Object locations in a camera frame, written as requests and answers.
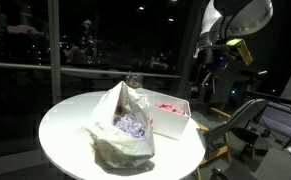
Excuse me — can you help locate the pink cloth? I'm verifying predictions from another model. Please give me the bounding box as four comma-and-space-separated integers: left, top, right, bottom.
155, 102, 187, 116

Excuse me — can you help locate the clear bag of snacks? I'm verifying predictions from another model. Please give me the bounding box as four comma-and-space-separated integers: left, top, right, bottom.
125, 71, 145, 90

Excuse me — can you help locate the white orange-striped plastic bag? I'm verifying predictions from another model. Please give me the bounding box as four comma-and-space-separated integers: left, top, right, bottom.
86, 80, 156, 169

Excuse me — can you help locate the white plastic basket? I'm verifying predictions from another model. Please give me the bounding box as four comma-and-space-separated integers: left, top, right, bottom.
136, 88, 193, 141

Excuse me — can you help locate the yellowish wrist camera box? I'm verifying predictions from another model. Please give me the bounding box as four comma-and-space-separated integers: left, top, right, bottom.
225, 37, 254, 66

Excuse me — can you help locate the grey wooden-frame chair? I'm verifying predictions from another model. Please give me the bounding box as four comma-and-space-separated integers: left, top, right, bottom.
193, 98, 270, 180

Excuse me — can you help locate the purple checkered cloth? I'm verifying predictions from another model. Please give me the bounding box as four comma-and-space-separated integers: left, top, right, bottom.
113, 113, 148, 139

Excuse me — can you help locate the metal window railing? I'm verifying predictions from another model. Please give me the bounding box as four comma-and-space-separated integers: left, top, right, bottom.
0, 61, 181, 80

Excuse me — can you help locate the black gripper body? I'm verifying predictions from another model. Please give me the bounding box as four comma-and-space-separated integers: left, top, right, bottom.
196, 49, 235, 98

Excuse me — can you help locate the black boom stand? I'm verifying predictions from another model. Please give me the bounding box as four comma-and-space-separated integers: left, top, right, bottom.
246, 89, 291, 117

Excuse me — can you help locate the grey window post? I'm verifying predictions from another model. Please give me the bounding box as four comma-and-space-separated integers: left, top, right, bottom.
47, 0, 63, 105

